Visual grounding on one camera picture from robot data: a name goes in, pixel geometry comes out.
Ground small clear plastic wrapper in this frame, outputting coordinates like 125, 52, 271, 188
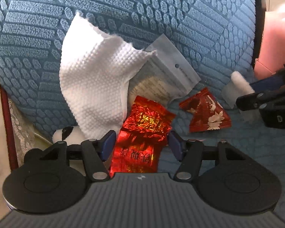
221, 70, 261, 122

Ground panda plush toy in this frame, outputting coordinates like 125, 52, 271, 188
52, 126, 86, 146

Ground red foil tea packet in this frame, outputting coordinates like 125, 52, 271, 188
109, 96, 176, 177

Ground red floral snack packet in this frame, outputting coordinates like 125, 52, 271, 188
179, 88, 232, 133

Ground clear zip bag with pads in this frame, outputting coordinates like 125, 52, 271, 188
127, 34, 201, 107

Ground white textured cloth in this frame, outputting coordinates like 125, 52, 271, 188
59, 14, 154, 139

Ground pink cardboard box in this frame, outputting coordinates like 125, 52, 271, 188
254, 12, 285, 80

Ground blue textured sofa cover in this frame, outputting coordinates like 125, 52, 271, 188
0, 0, 285, 227

